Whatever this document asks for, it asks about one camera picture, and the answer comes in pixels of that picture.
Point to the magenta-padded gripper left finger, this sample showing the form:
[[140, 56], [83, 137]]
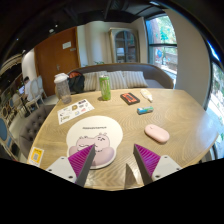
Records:
[[80, 163]]

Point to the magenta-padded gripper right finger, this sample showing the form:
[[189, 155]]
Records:
[[150, 161]]

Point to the pink computer mouse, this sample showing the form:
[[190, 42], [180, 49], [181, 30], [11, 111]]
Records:
[[156, 133]]

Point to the round white cartoon mouse pad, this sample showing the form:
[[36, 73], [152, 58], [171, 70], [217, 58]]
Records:
[[96, 128]]

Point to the yellow code sticker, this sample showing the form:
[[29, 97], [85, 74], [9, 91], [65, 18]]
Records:
[[36, 156]]

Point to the small teal pack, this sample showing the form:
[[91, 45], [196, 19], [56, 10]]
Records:
[[145, 110]]

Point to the white sticker sheet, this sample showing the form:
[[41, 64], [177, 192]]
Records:
[[75, 111]]

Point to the grey tufted chair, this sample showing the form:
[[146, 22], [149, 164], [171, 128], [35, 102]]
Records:
[[35, 126]]

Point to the black and orange box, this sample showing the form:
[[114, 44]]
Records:
[[130, 98]]

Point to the white plastic tube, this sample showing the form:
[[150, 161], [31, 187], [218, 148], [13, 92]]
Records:
[[146, 95]]

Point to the clear shaker bottle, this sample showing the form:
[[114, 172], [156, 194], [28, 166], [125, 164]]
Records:
[[63, 90]]

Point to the green drink can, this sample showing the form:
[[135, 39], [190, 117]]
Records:
[[105, 88]]

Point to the black backpack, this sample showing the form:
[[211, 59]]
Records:
[[77, 83]]

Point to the blue-backed white chair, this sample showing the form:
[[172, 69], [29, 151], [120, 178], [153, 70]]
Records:
[[4, 131]]

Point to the striped cushion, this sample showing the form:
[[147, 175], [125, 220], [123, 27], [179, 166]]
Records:
[[116, 80], [136, 79], [90, 81]]

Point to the brown curved sofa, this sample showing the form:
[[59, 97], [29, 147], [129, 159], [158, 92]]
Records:
[[156, 75]]

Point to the person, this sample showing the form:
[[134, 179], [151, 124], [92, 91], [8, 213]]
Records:
[[28, 89]]

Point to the wooden door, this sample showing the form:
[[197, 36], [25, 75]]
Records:
[[55, 56]]

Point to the arched glass cabinet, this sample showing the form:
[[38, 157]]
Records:
[[125, 46]]

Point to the black-framed window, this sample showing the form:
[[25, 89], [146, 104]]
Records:
[[163, 43]]

